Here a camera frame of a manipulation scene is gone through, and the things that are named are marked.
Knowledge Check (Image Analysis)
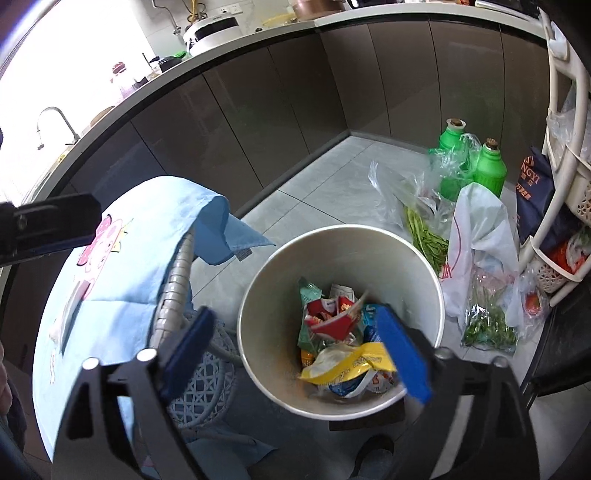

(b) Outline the yellow snack wrapper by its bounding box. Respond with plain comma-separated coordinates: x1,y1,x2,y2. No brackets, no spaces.
298,342,397,385

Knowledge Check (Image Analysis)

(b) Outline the white fish printed wrapper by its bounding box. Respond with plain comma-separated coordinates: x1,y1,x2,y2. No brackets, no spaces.
329,370,399,399

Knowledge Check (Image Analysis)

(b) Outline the paper leaflet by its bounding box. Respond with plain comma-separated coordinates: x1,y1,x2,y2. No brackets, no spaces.
329,284,356,303

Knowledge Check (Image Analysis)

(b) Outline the green snack wrapper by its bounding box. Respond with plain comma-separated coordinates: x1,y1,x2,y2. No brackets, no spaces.
296,276,327,358

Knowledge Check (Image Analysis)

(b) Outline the blue blister pill pack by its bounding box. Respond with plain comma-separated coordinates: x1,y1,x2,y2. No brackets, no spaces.
362,303,381,343

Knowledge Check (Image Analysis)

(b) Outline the blue owl silver snack bag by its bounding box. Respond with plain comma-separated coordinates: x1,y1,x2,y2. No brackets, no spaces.
304,297,365,341

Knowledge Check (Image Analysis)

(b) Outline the white round trash bin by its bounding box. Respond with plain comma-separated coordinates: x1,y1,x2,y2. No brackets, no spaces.
238,224,445,421

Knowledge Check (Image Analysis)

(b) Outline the grey kitchen cabinet counter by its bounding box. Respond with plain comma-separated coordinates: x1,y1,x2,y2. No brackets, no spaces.
32,4,549,213

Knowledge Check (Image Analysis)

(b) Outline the wicker round table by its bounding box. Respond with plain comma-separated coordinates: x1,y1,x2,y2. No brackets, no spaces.
149,230,242,434

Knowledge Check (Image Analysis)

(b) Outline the light blue cartoon tablecloth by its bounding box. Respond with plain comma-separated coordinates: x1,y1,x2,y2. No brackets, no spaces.
32,176,270,454

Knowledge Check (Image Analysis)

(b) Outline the clear bag of green herbs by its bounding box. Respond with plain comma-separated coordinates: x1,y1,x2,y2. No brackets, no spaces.
461,268,550,356

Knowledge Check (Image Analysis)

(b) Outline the chrome sink faucet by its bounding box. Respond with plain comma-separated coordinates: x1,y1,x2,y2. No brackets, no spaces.
36,106,80,150

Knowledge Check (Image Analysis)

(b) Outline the white plastic shopping bag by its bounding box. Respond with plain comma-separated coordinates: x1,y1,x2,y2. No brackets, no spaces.
440,183,519,330

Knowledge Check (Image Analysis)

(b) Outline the clear bag of green beans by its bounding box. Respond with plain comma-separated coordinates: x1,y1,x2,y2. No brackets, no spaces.
368,161,455,275

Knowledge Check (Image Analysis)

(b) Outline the white plastic storage rack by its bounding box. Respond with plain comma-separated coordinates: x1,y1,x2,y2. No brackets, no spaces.
519,11,590,307

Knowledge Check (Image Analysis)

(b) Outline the right green plastic bottle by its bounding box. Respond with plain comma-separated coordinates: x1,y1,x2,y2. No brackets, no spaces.
473,138,507,198

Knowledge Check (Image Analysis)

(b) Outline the green plastic bottle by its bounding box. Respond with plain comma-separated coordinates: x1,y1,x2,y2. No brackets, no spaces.
429,117,481,202
473,138,507,198

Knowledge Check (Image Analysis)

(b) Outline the left green plastic bottle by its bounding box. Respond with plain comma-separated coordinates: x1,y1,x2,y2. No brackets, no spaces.
429,117,481,202

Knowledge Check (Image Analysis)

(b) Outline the navy blue shopping bag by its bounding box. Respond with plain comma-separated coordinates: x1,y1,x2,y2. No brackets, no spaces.
515,147,555,244

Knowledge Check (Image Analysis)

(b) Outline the white rice cooker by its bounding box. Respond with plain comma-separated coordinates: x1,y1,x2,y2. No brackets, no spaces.
182,15,242,57

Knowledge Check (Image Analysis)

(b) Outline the copper cooking pot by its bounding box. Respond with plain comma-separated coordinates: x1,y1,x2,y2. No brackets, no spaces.
290,0,345,21

